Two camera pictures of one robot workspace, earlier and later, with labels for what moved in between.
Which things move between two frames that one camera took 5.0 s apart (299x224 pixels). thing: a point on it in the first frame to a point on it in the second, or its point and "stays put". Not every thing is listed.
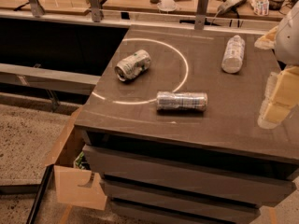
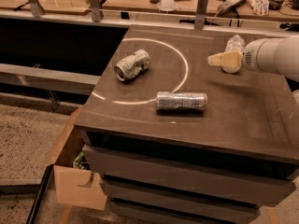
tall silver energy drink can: x=170 y=101 stays put
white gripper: x=289 y=41 to x=249 y=58
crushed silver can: x=234 y=55 stays put
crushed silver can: x=134 y=65 stays put
